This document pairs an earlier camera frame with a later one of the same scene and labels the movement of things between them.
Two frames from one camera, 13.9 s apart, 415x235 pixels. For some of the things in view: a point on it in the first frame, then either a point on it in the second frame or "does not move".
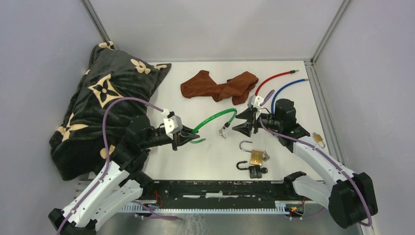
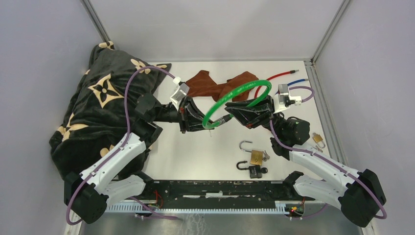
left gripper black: x=183 y=137 → x=192 y=124
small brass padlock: x=318 y=139 does not move
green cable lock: x=222 y=129 → x=204 y=125
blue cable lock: x=280 y=89 does not move
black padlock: x=255 y=171 does not move
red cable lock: x=289 y=72 does not move
